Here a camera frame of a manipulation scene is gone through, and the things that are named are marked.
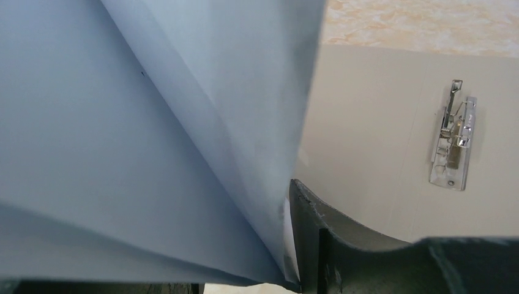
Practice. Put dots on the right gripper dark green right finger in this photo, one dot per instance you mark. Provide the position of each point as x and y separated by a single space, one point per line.
336 254

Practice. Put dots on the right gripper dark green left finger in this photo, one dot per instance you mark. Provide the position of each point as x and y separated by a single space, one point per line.
41 287

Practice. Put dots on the white paper sheets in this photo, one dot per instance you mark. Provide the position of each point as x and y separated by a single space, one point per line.
152 141

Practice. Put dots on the metal folder clip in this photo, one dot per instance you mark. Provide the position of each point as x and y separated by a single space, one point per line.
452 146

